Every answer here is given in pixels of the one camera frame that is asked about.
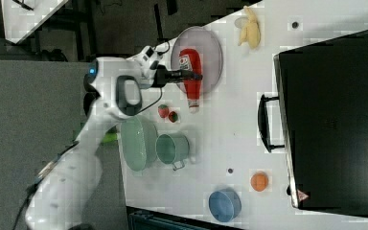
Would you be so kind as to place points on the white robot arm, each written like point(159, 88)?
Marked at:
point(64, 185)

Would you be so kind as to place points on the red ketchup bottle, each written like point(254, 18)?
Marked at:
point(189, 59)

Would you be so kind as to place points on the pink toy strawberry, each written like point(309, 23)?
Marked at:
point(163, 111)

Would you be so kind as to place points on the green toy lime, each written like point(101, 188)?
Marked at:
point(110, 137)

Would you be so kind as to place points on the orange toy fruit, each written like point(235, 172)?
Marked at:
point(259, 181)

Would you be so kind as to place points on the peeled toy banana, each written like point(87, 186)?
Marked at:
point(249, 26)

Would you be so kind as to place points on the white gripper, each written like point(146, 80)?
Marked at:
point(148, 62)

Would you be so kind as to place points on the green metal cup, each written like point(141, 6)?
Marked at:
point(172, 149)

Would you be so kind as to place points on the blue metal frame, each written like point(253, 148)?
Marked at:
point(145, 220)

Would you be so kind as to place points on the grey round plate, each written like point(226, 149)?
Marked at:
point(209, 50)

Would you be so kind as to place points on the blue bowl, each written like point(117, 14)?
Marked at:
point(224, 204)

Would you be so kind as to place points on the green plastic colander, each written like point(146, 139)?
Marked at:
point(138, 138)

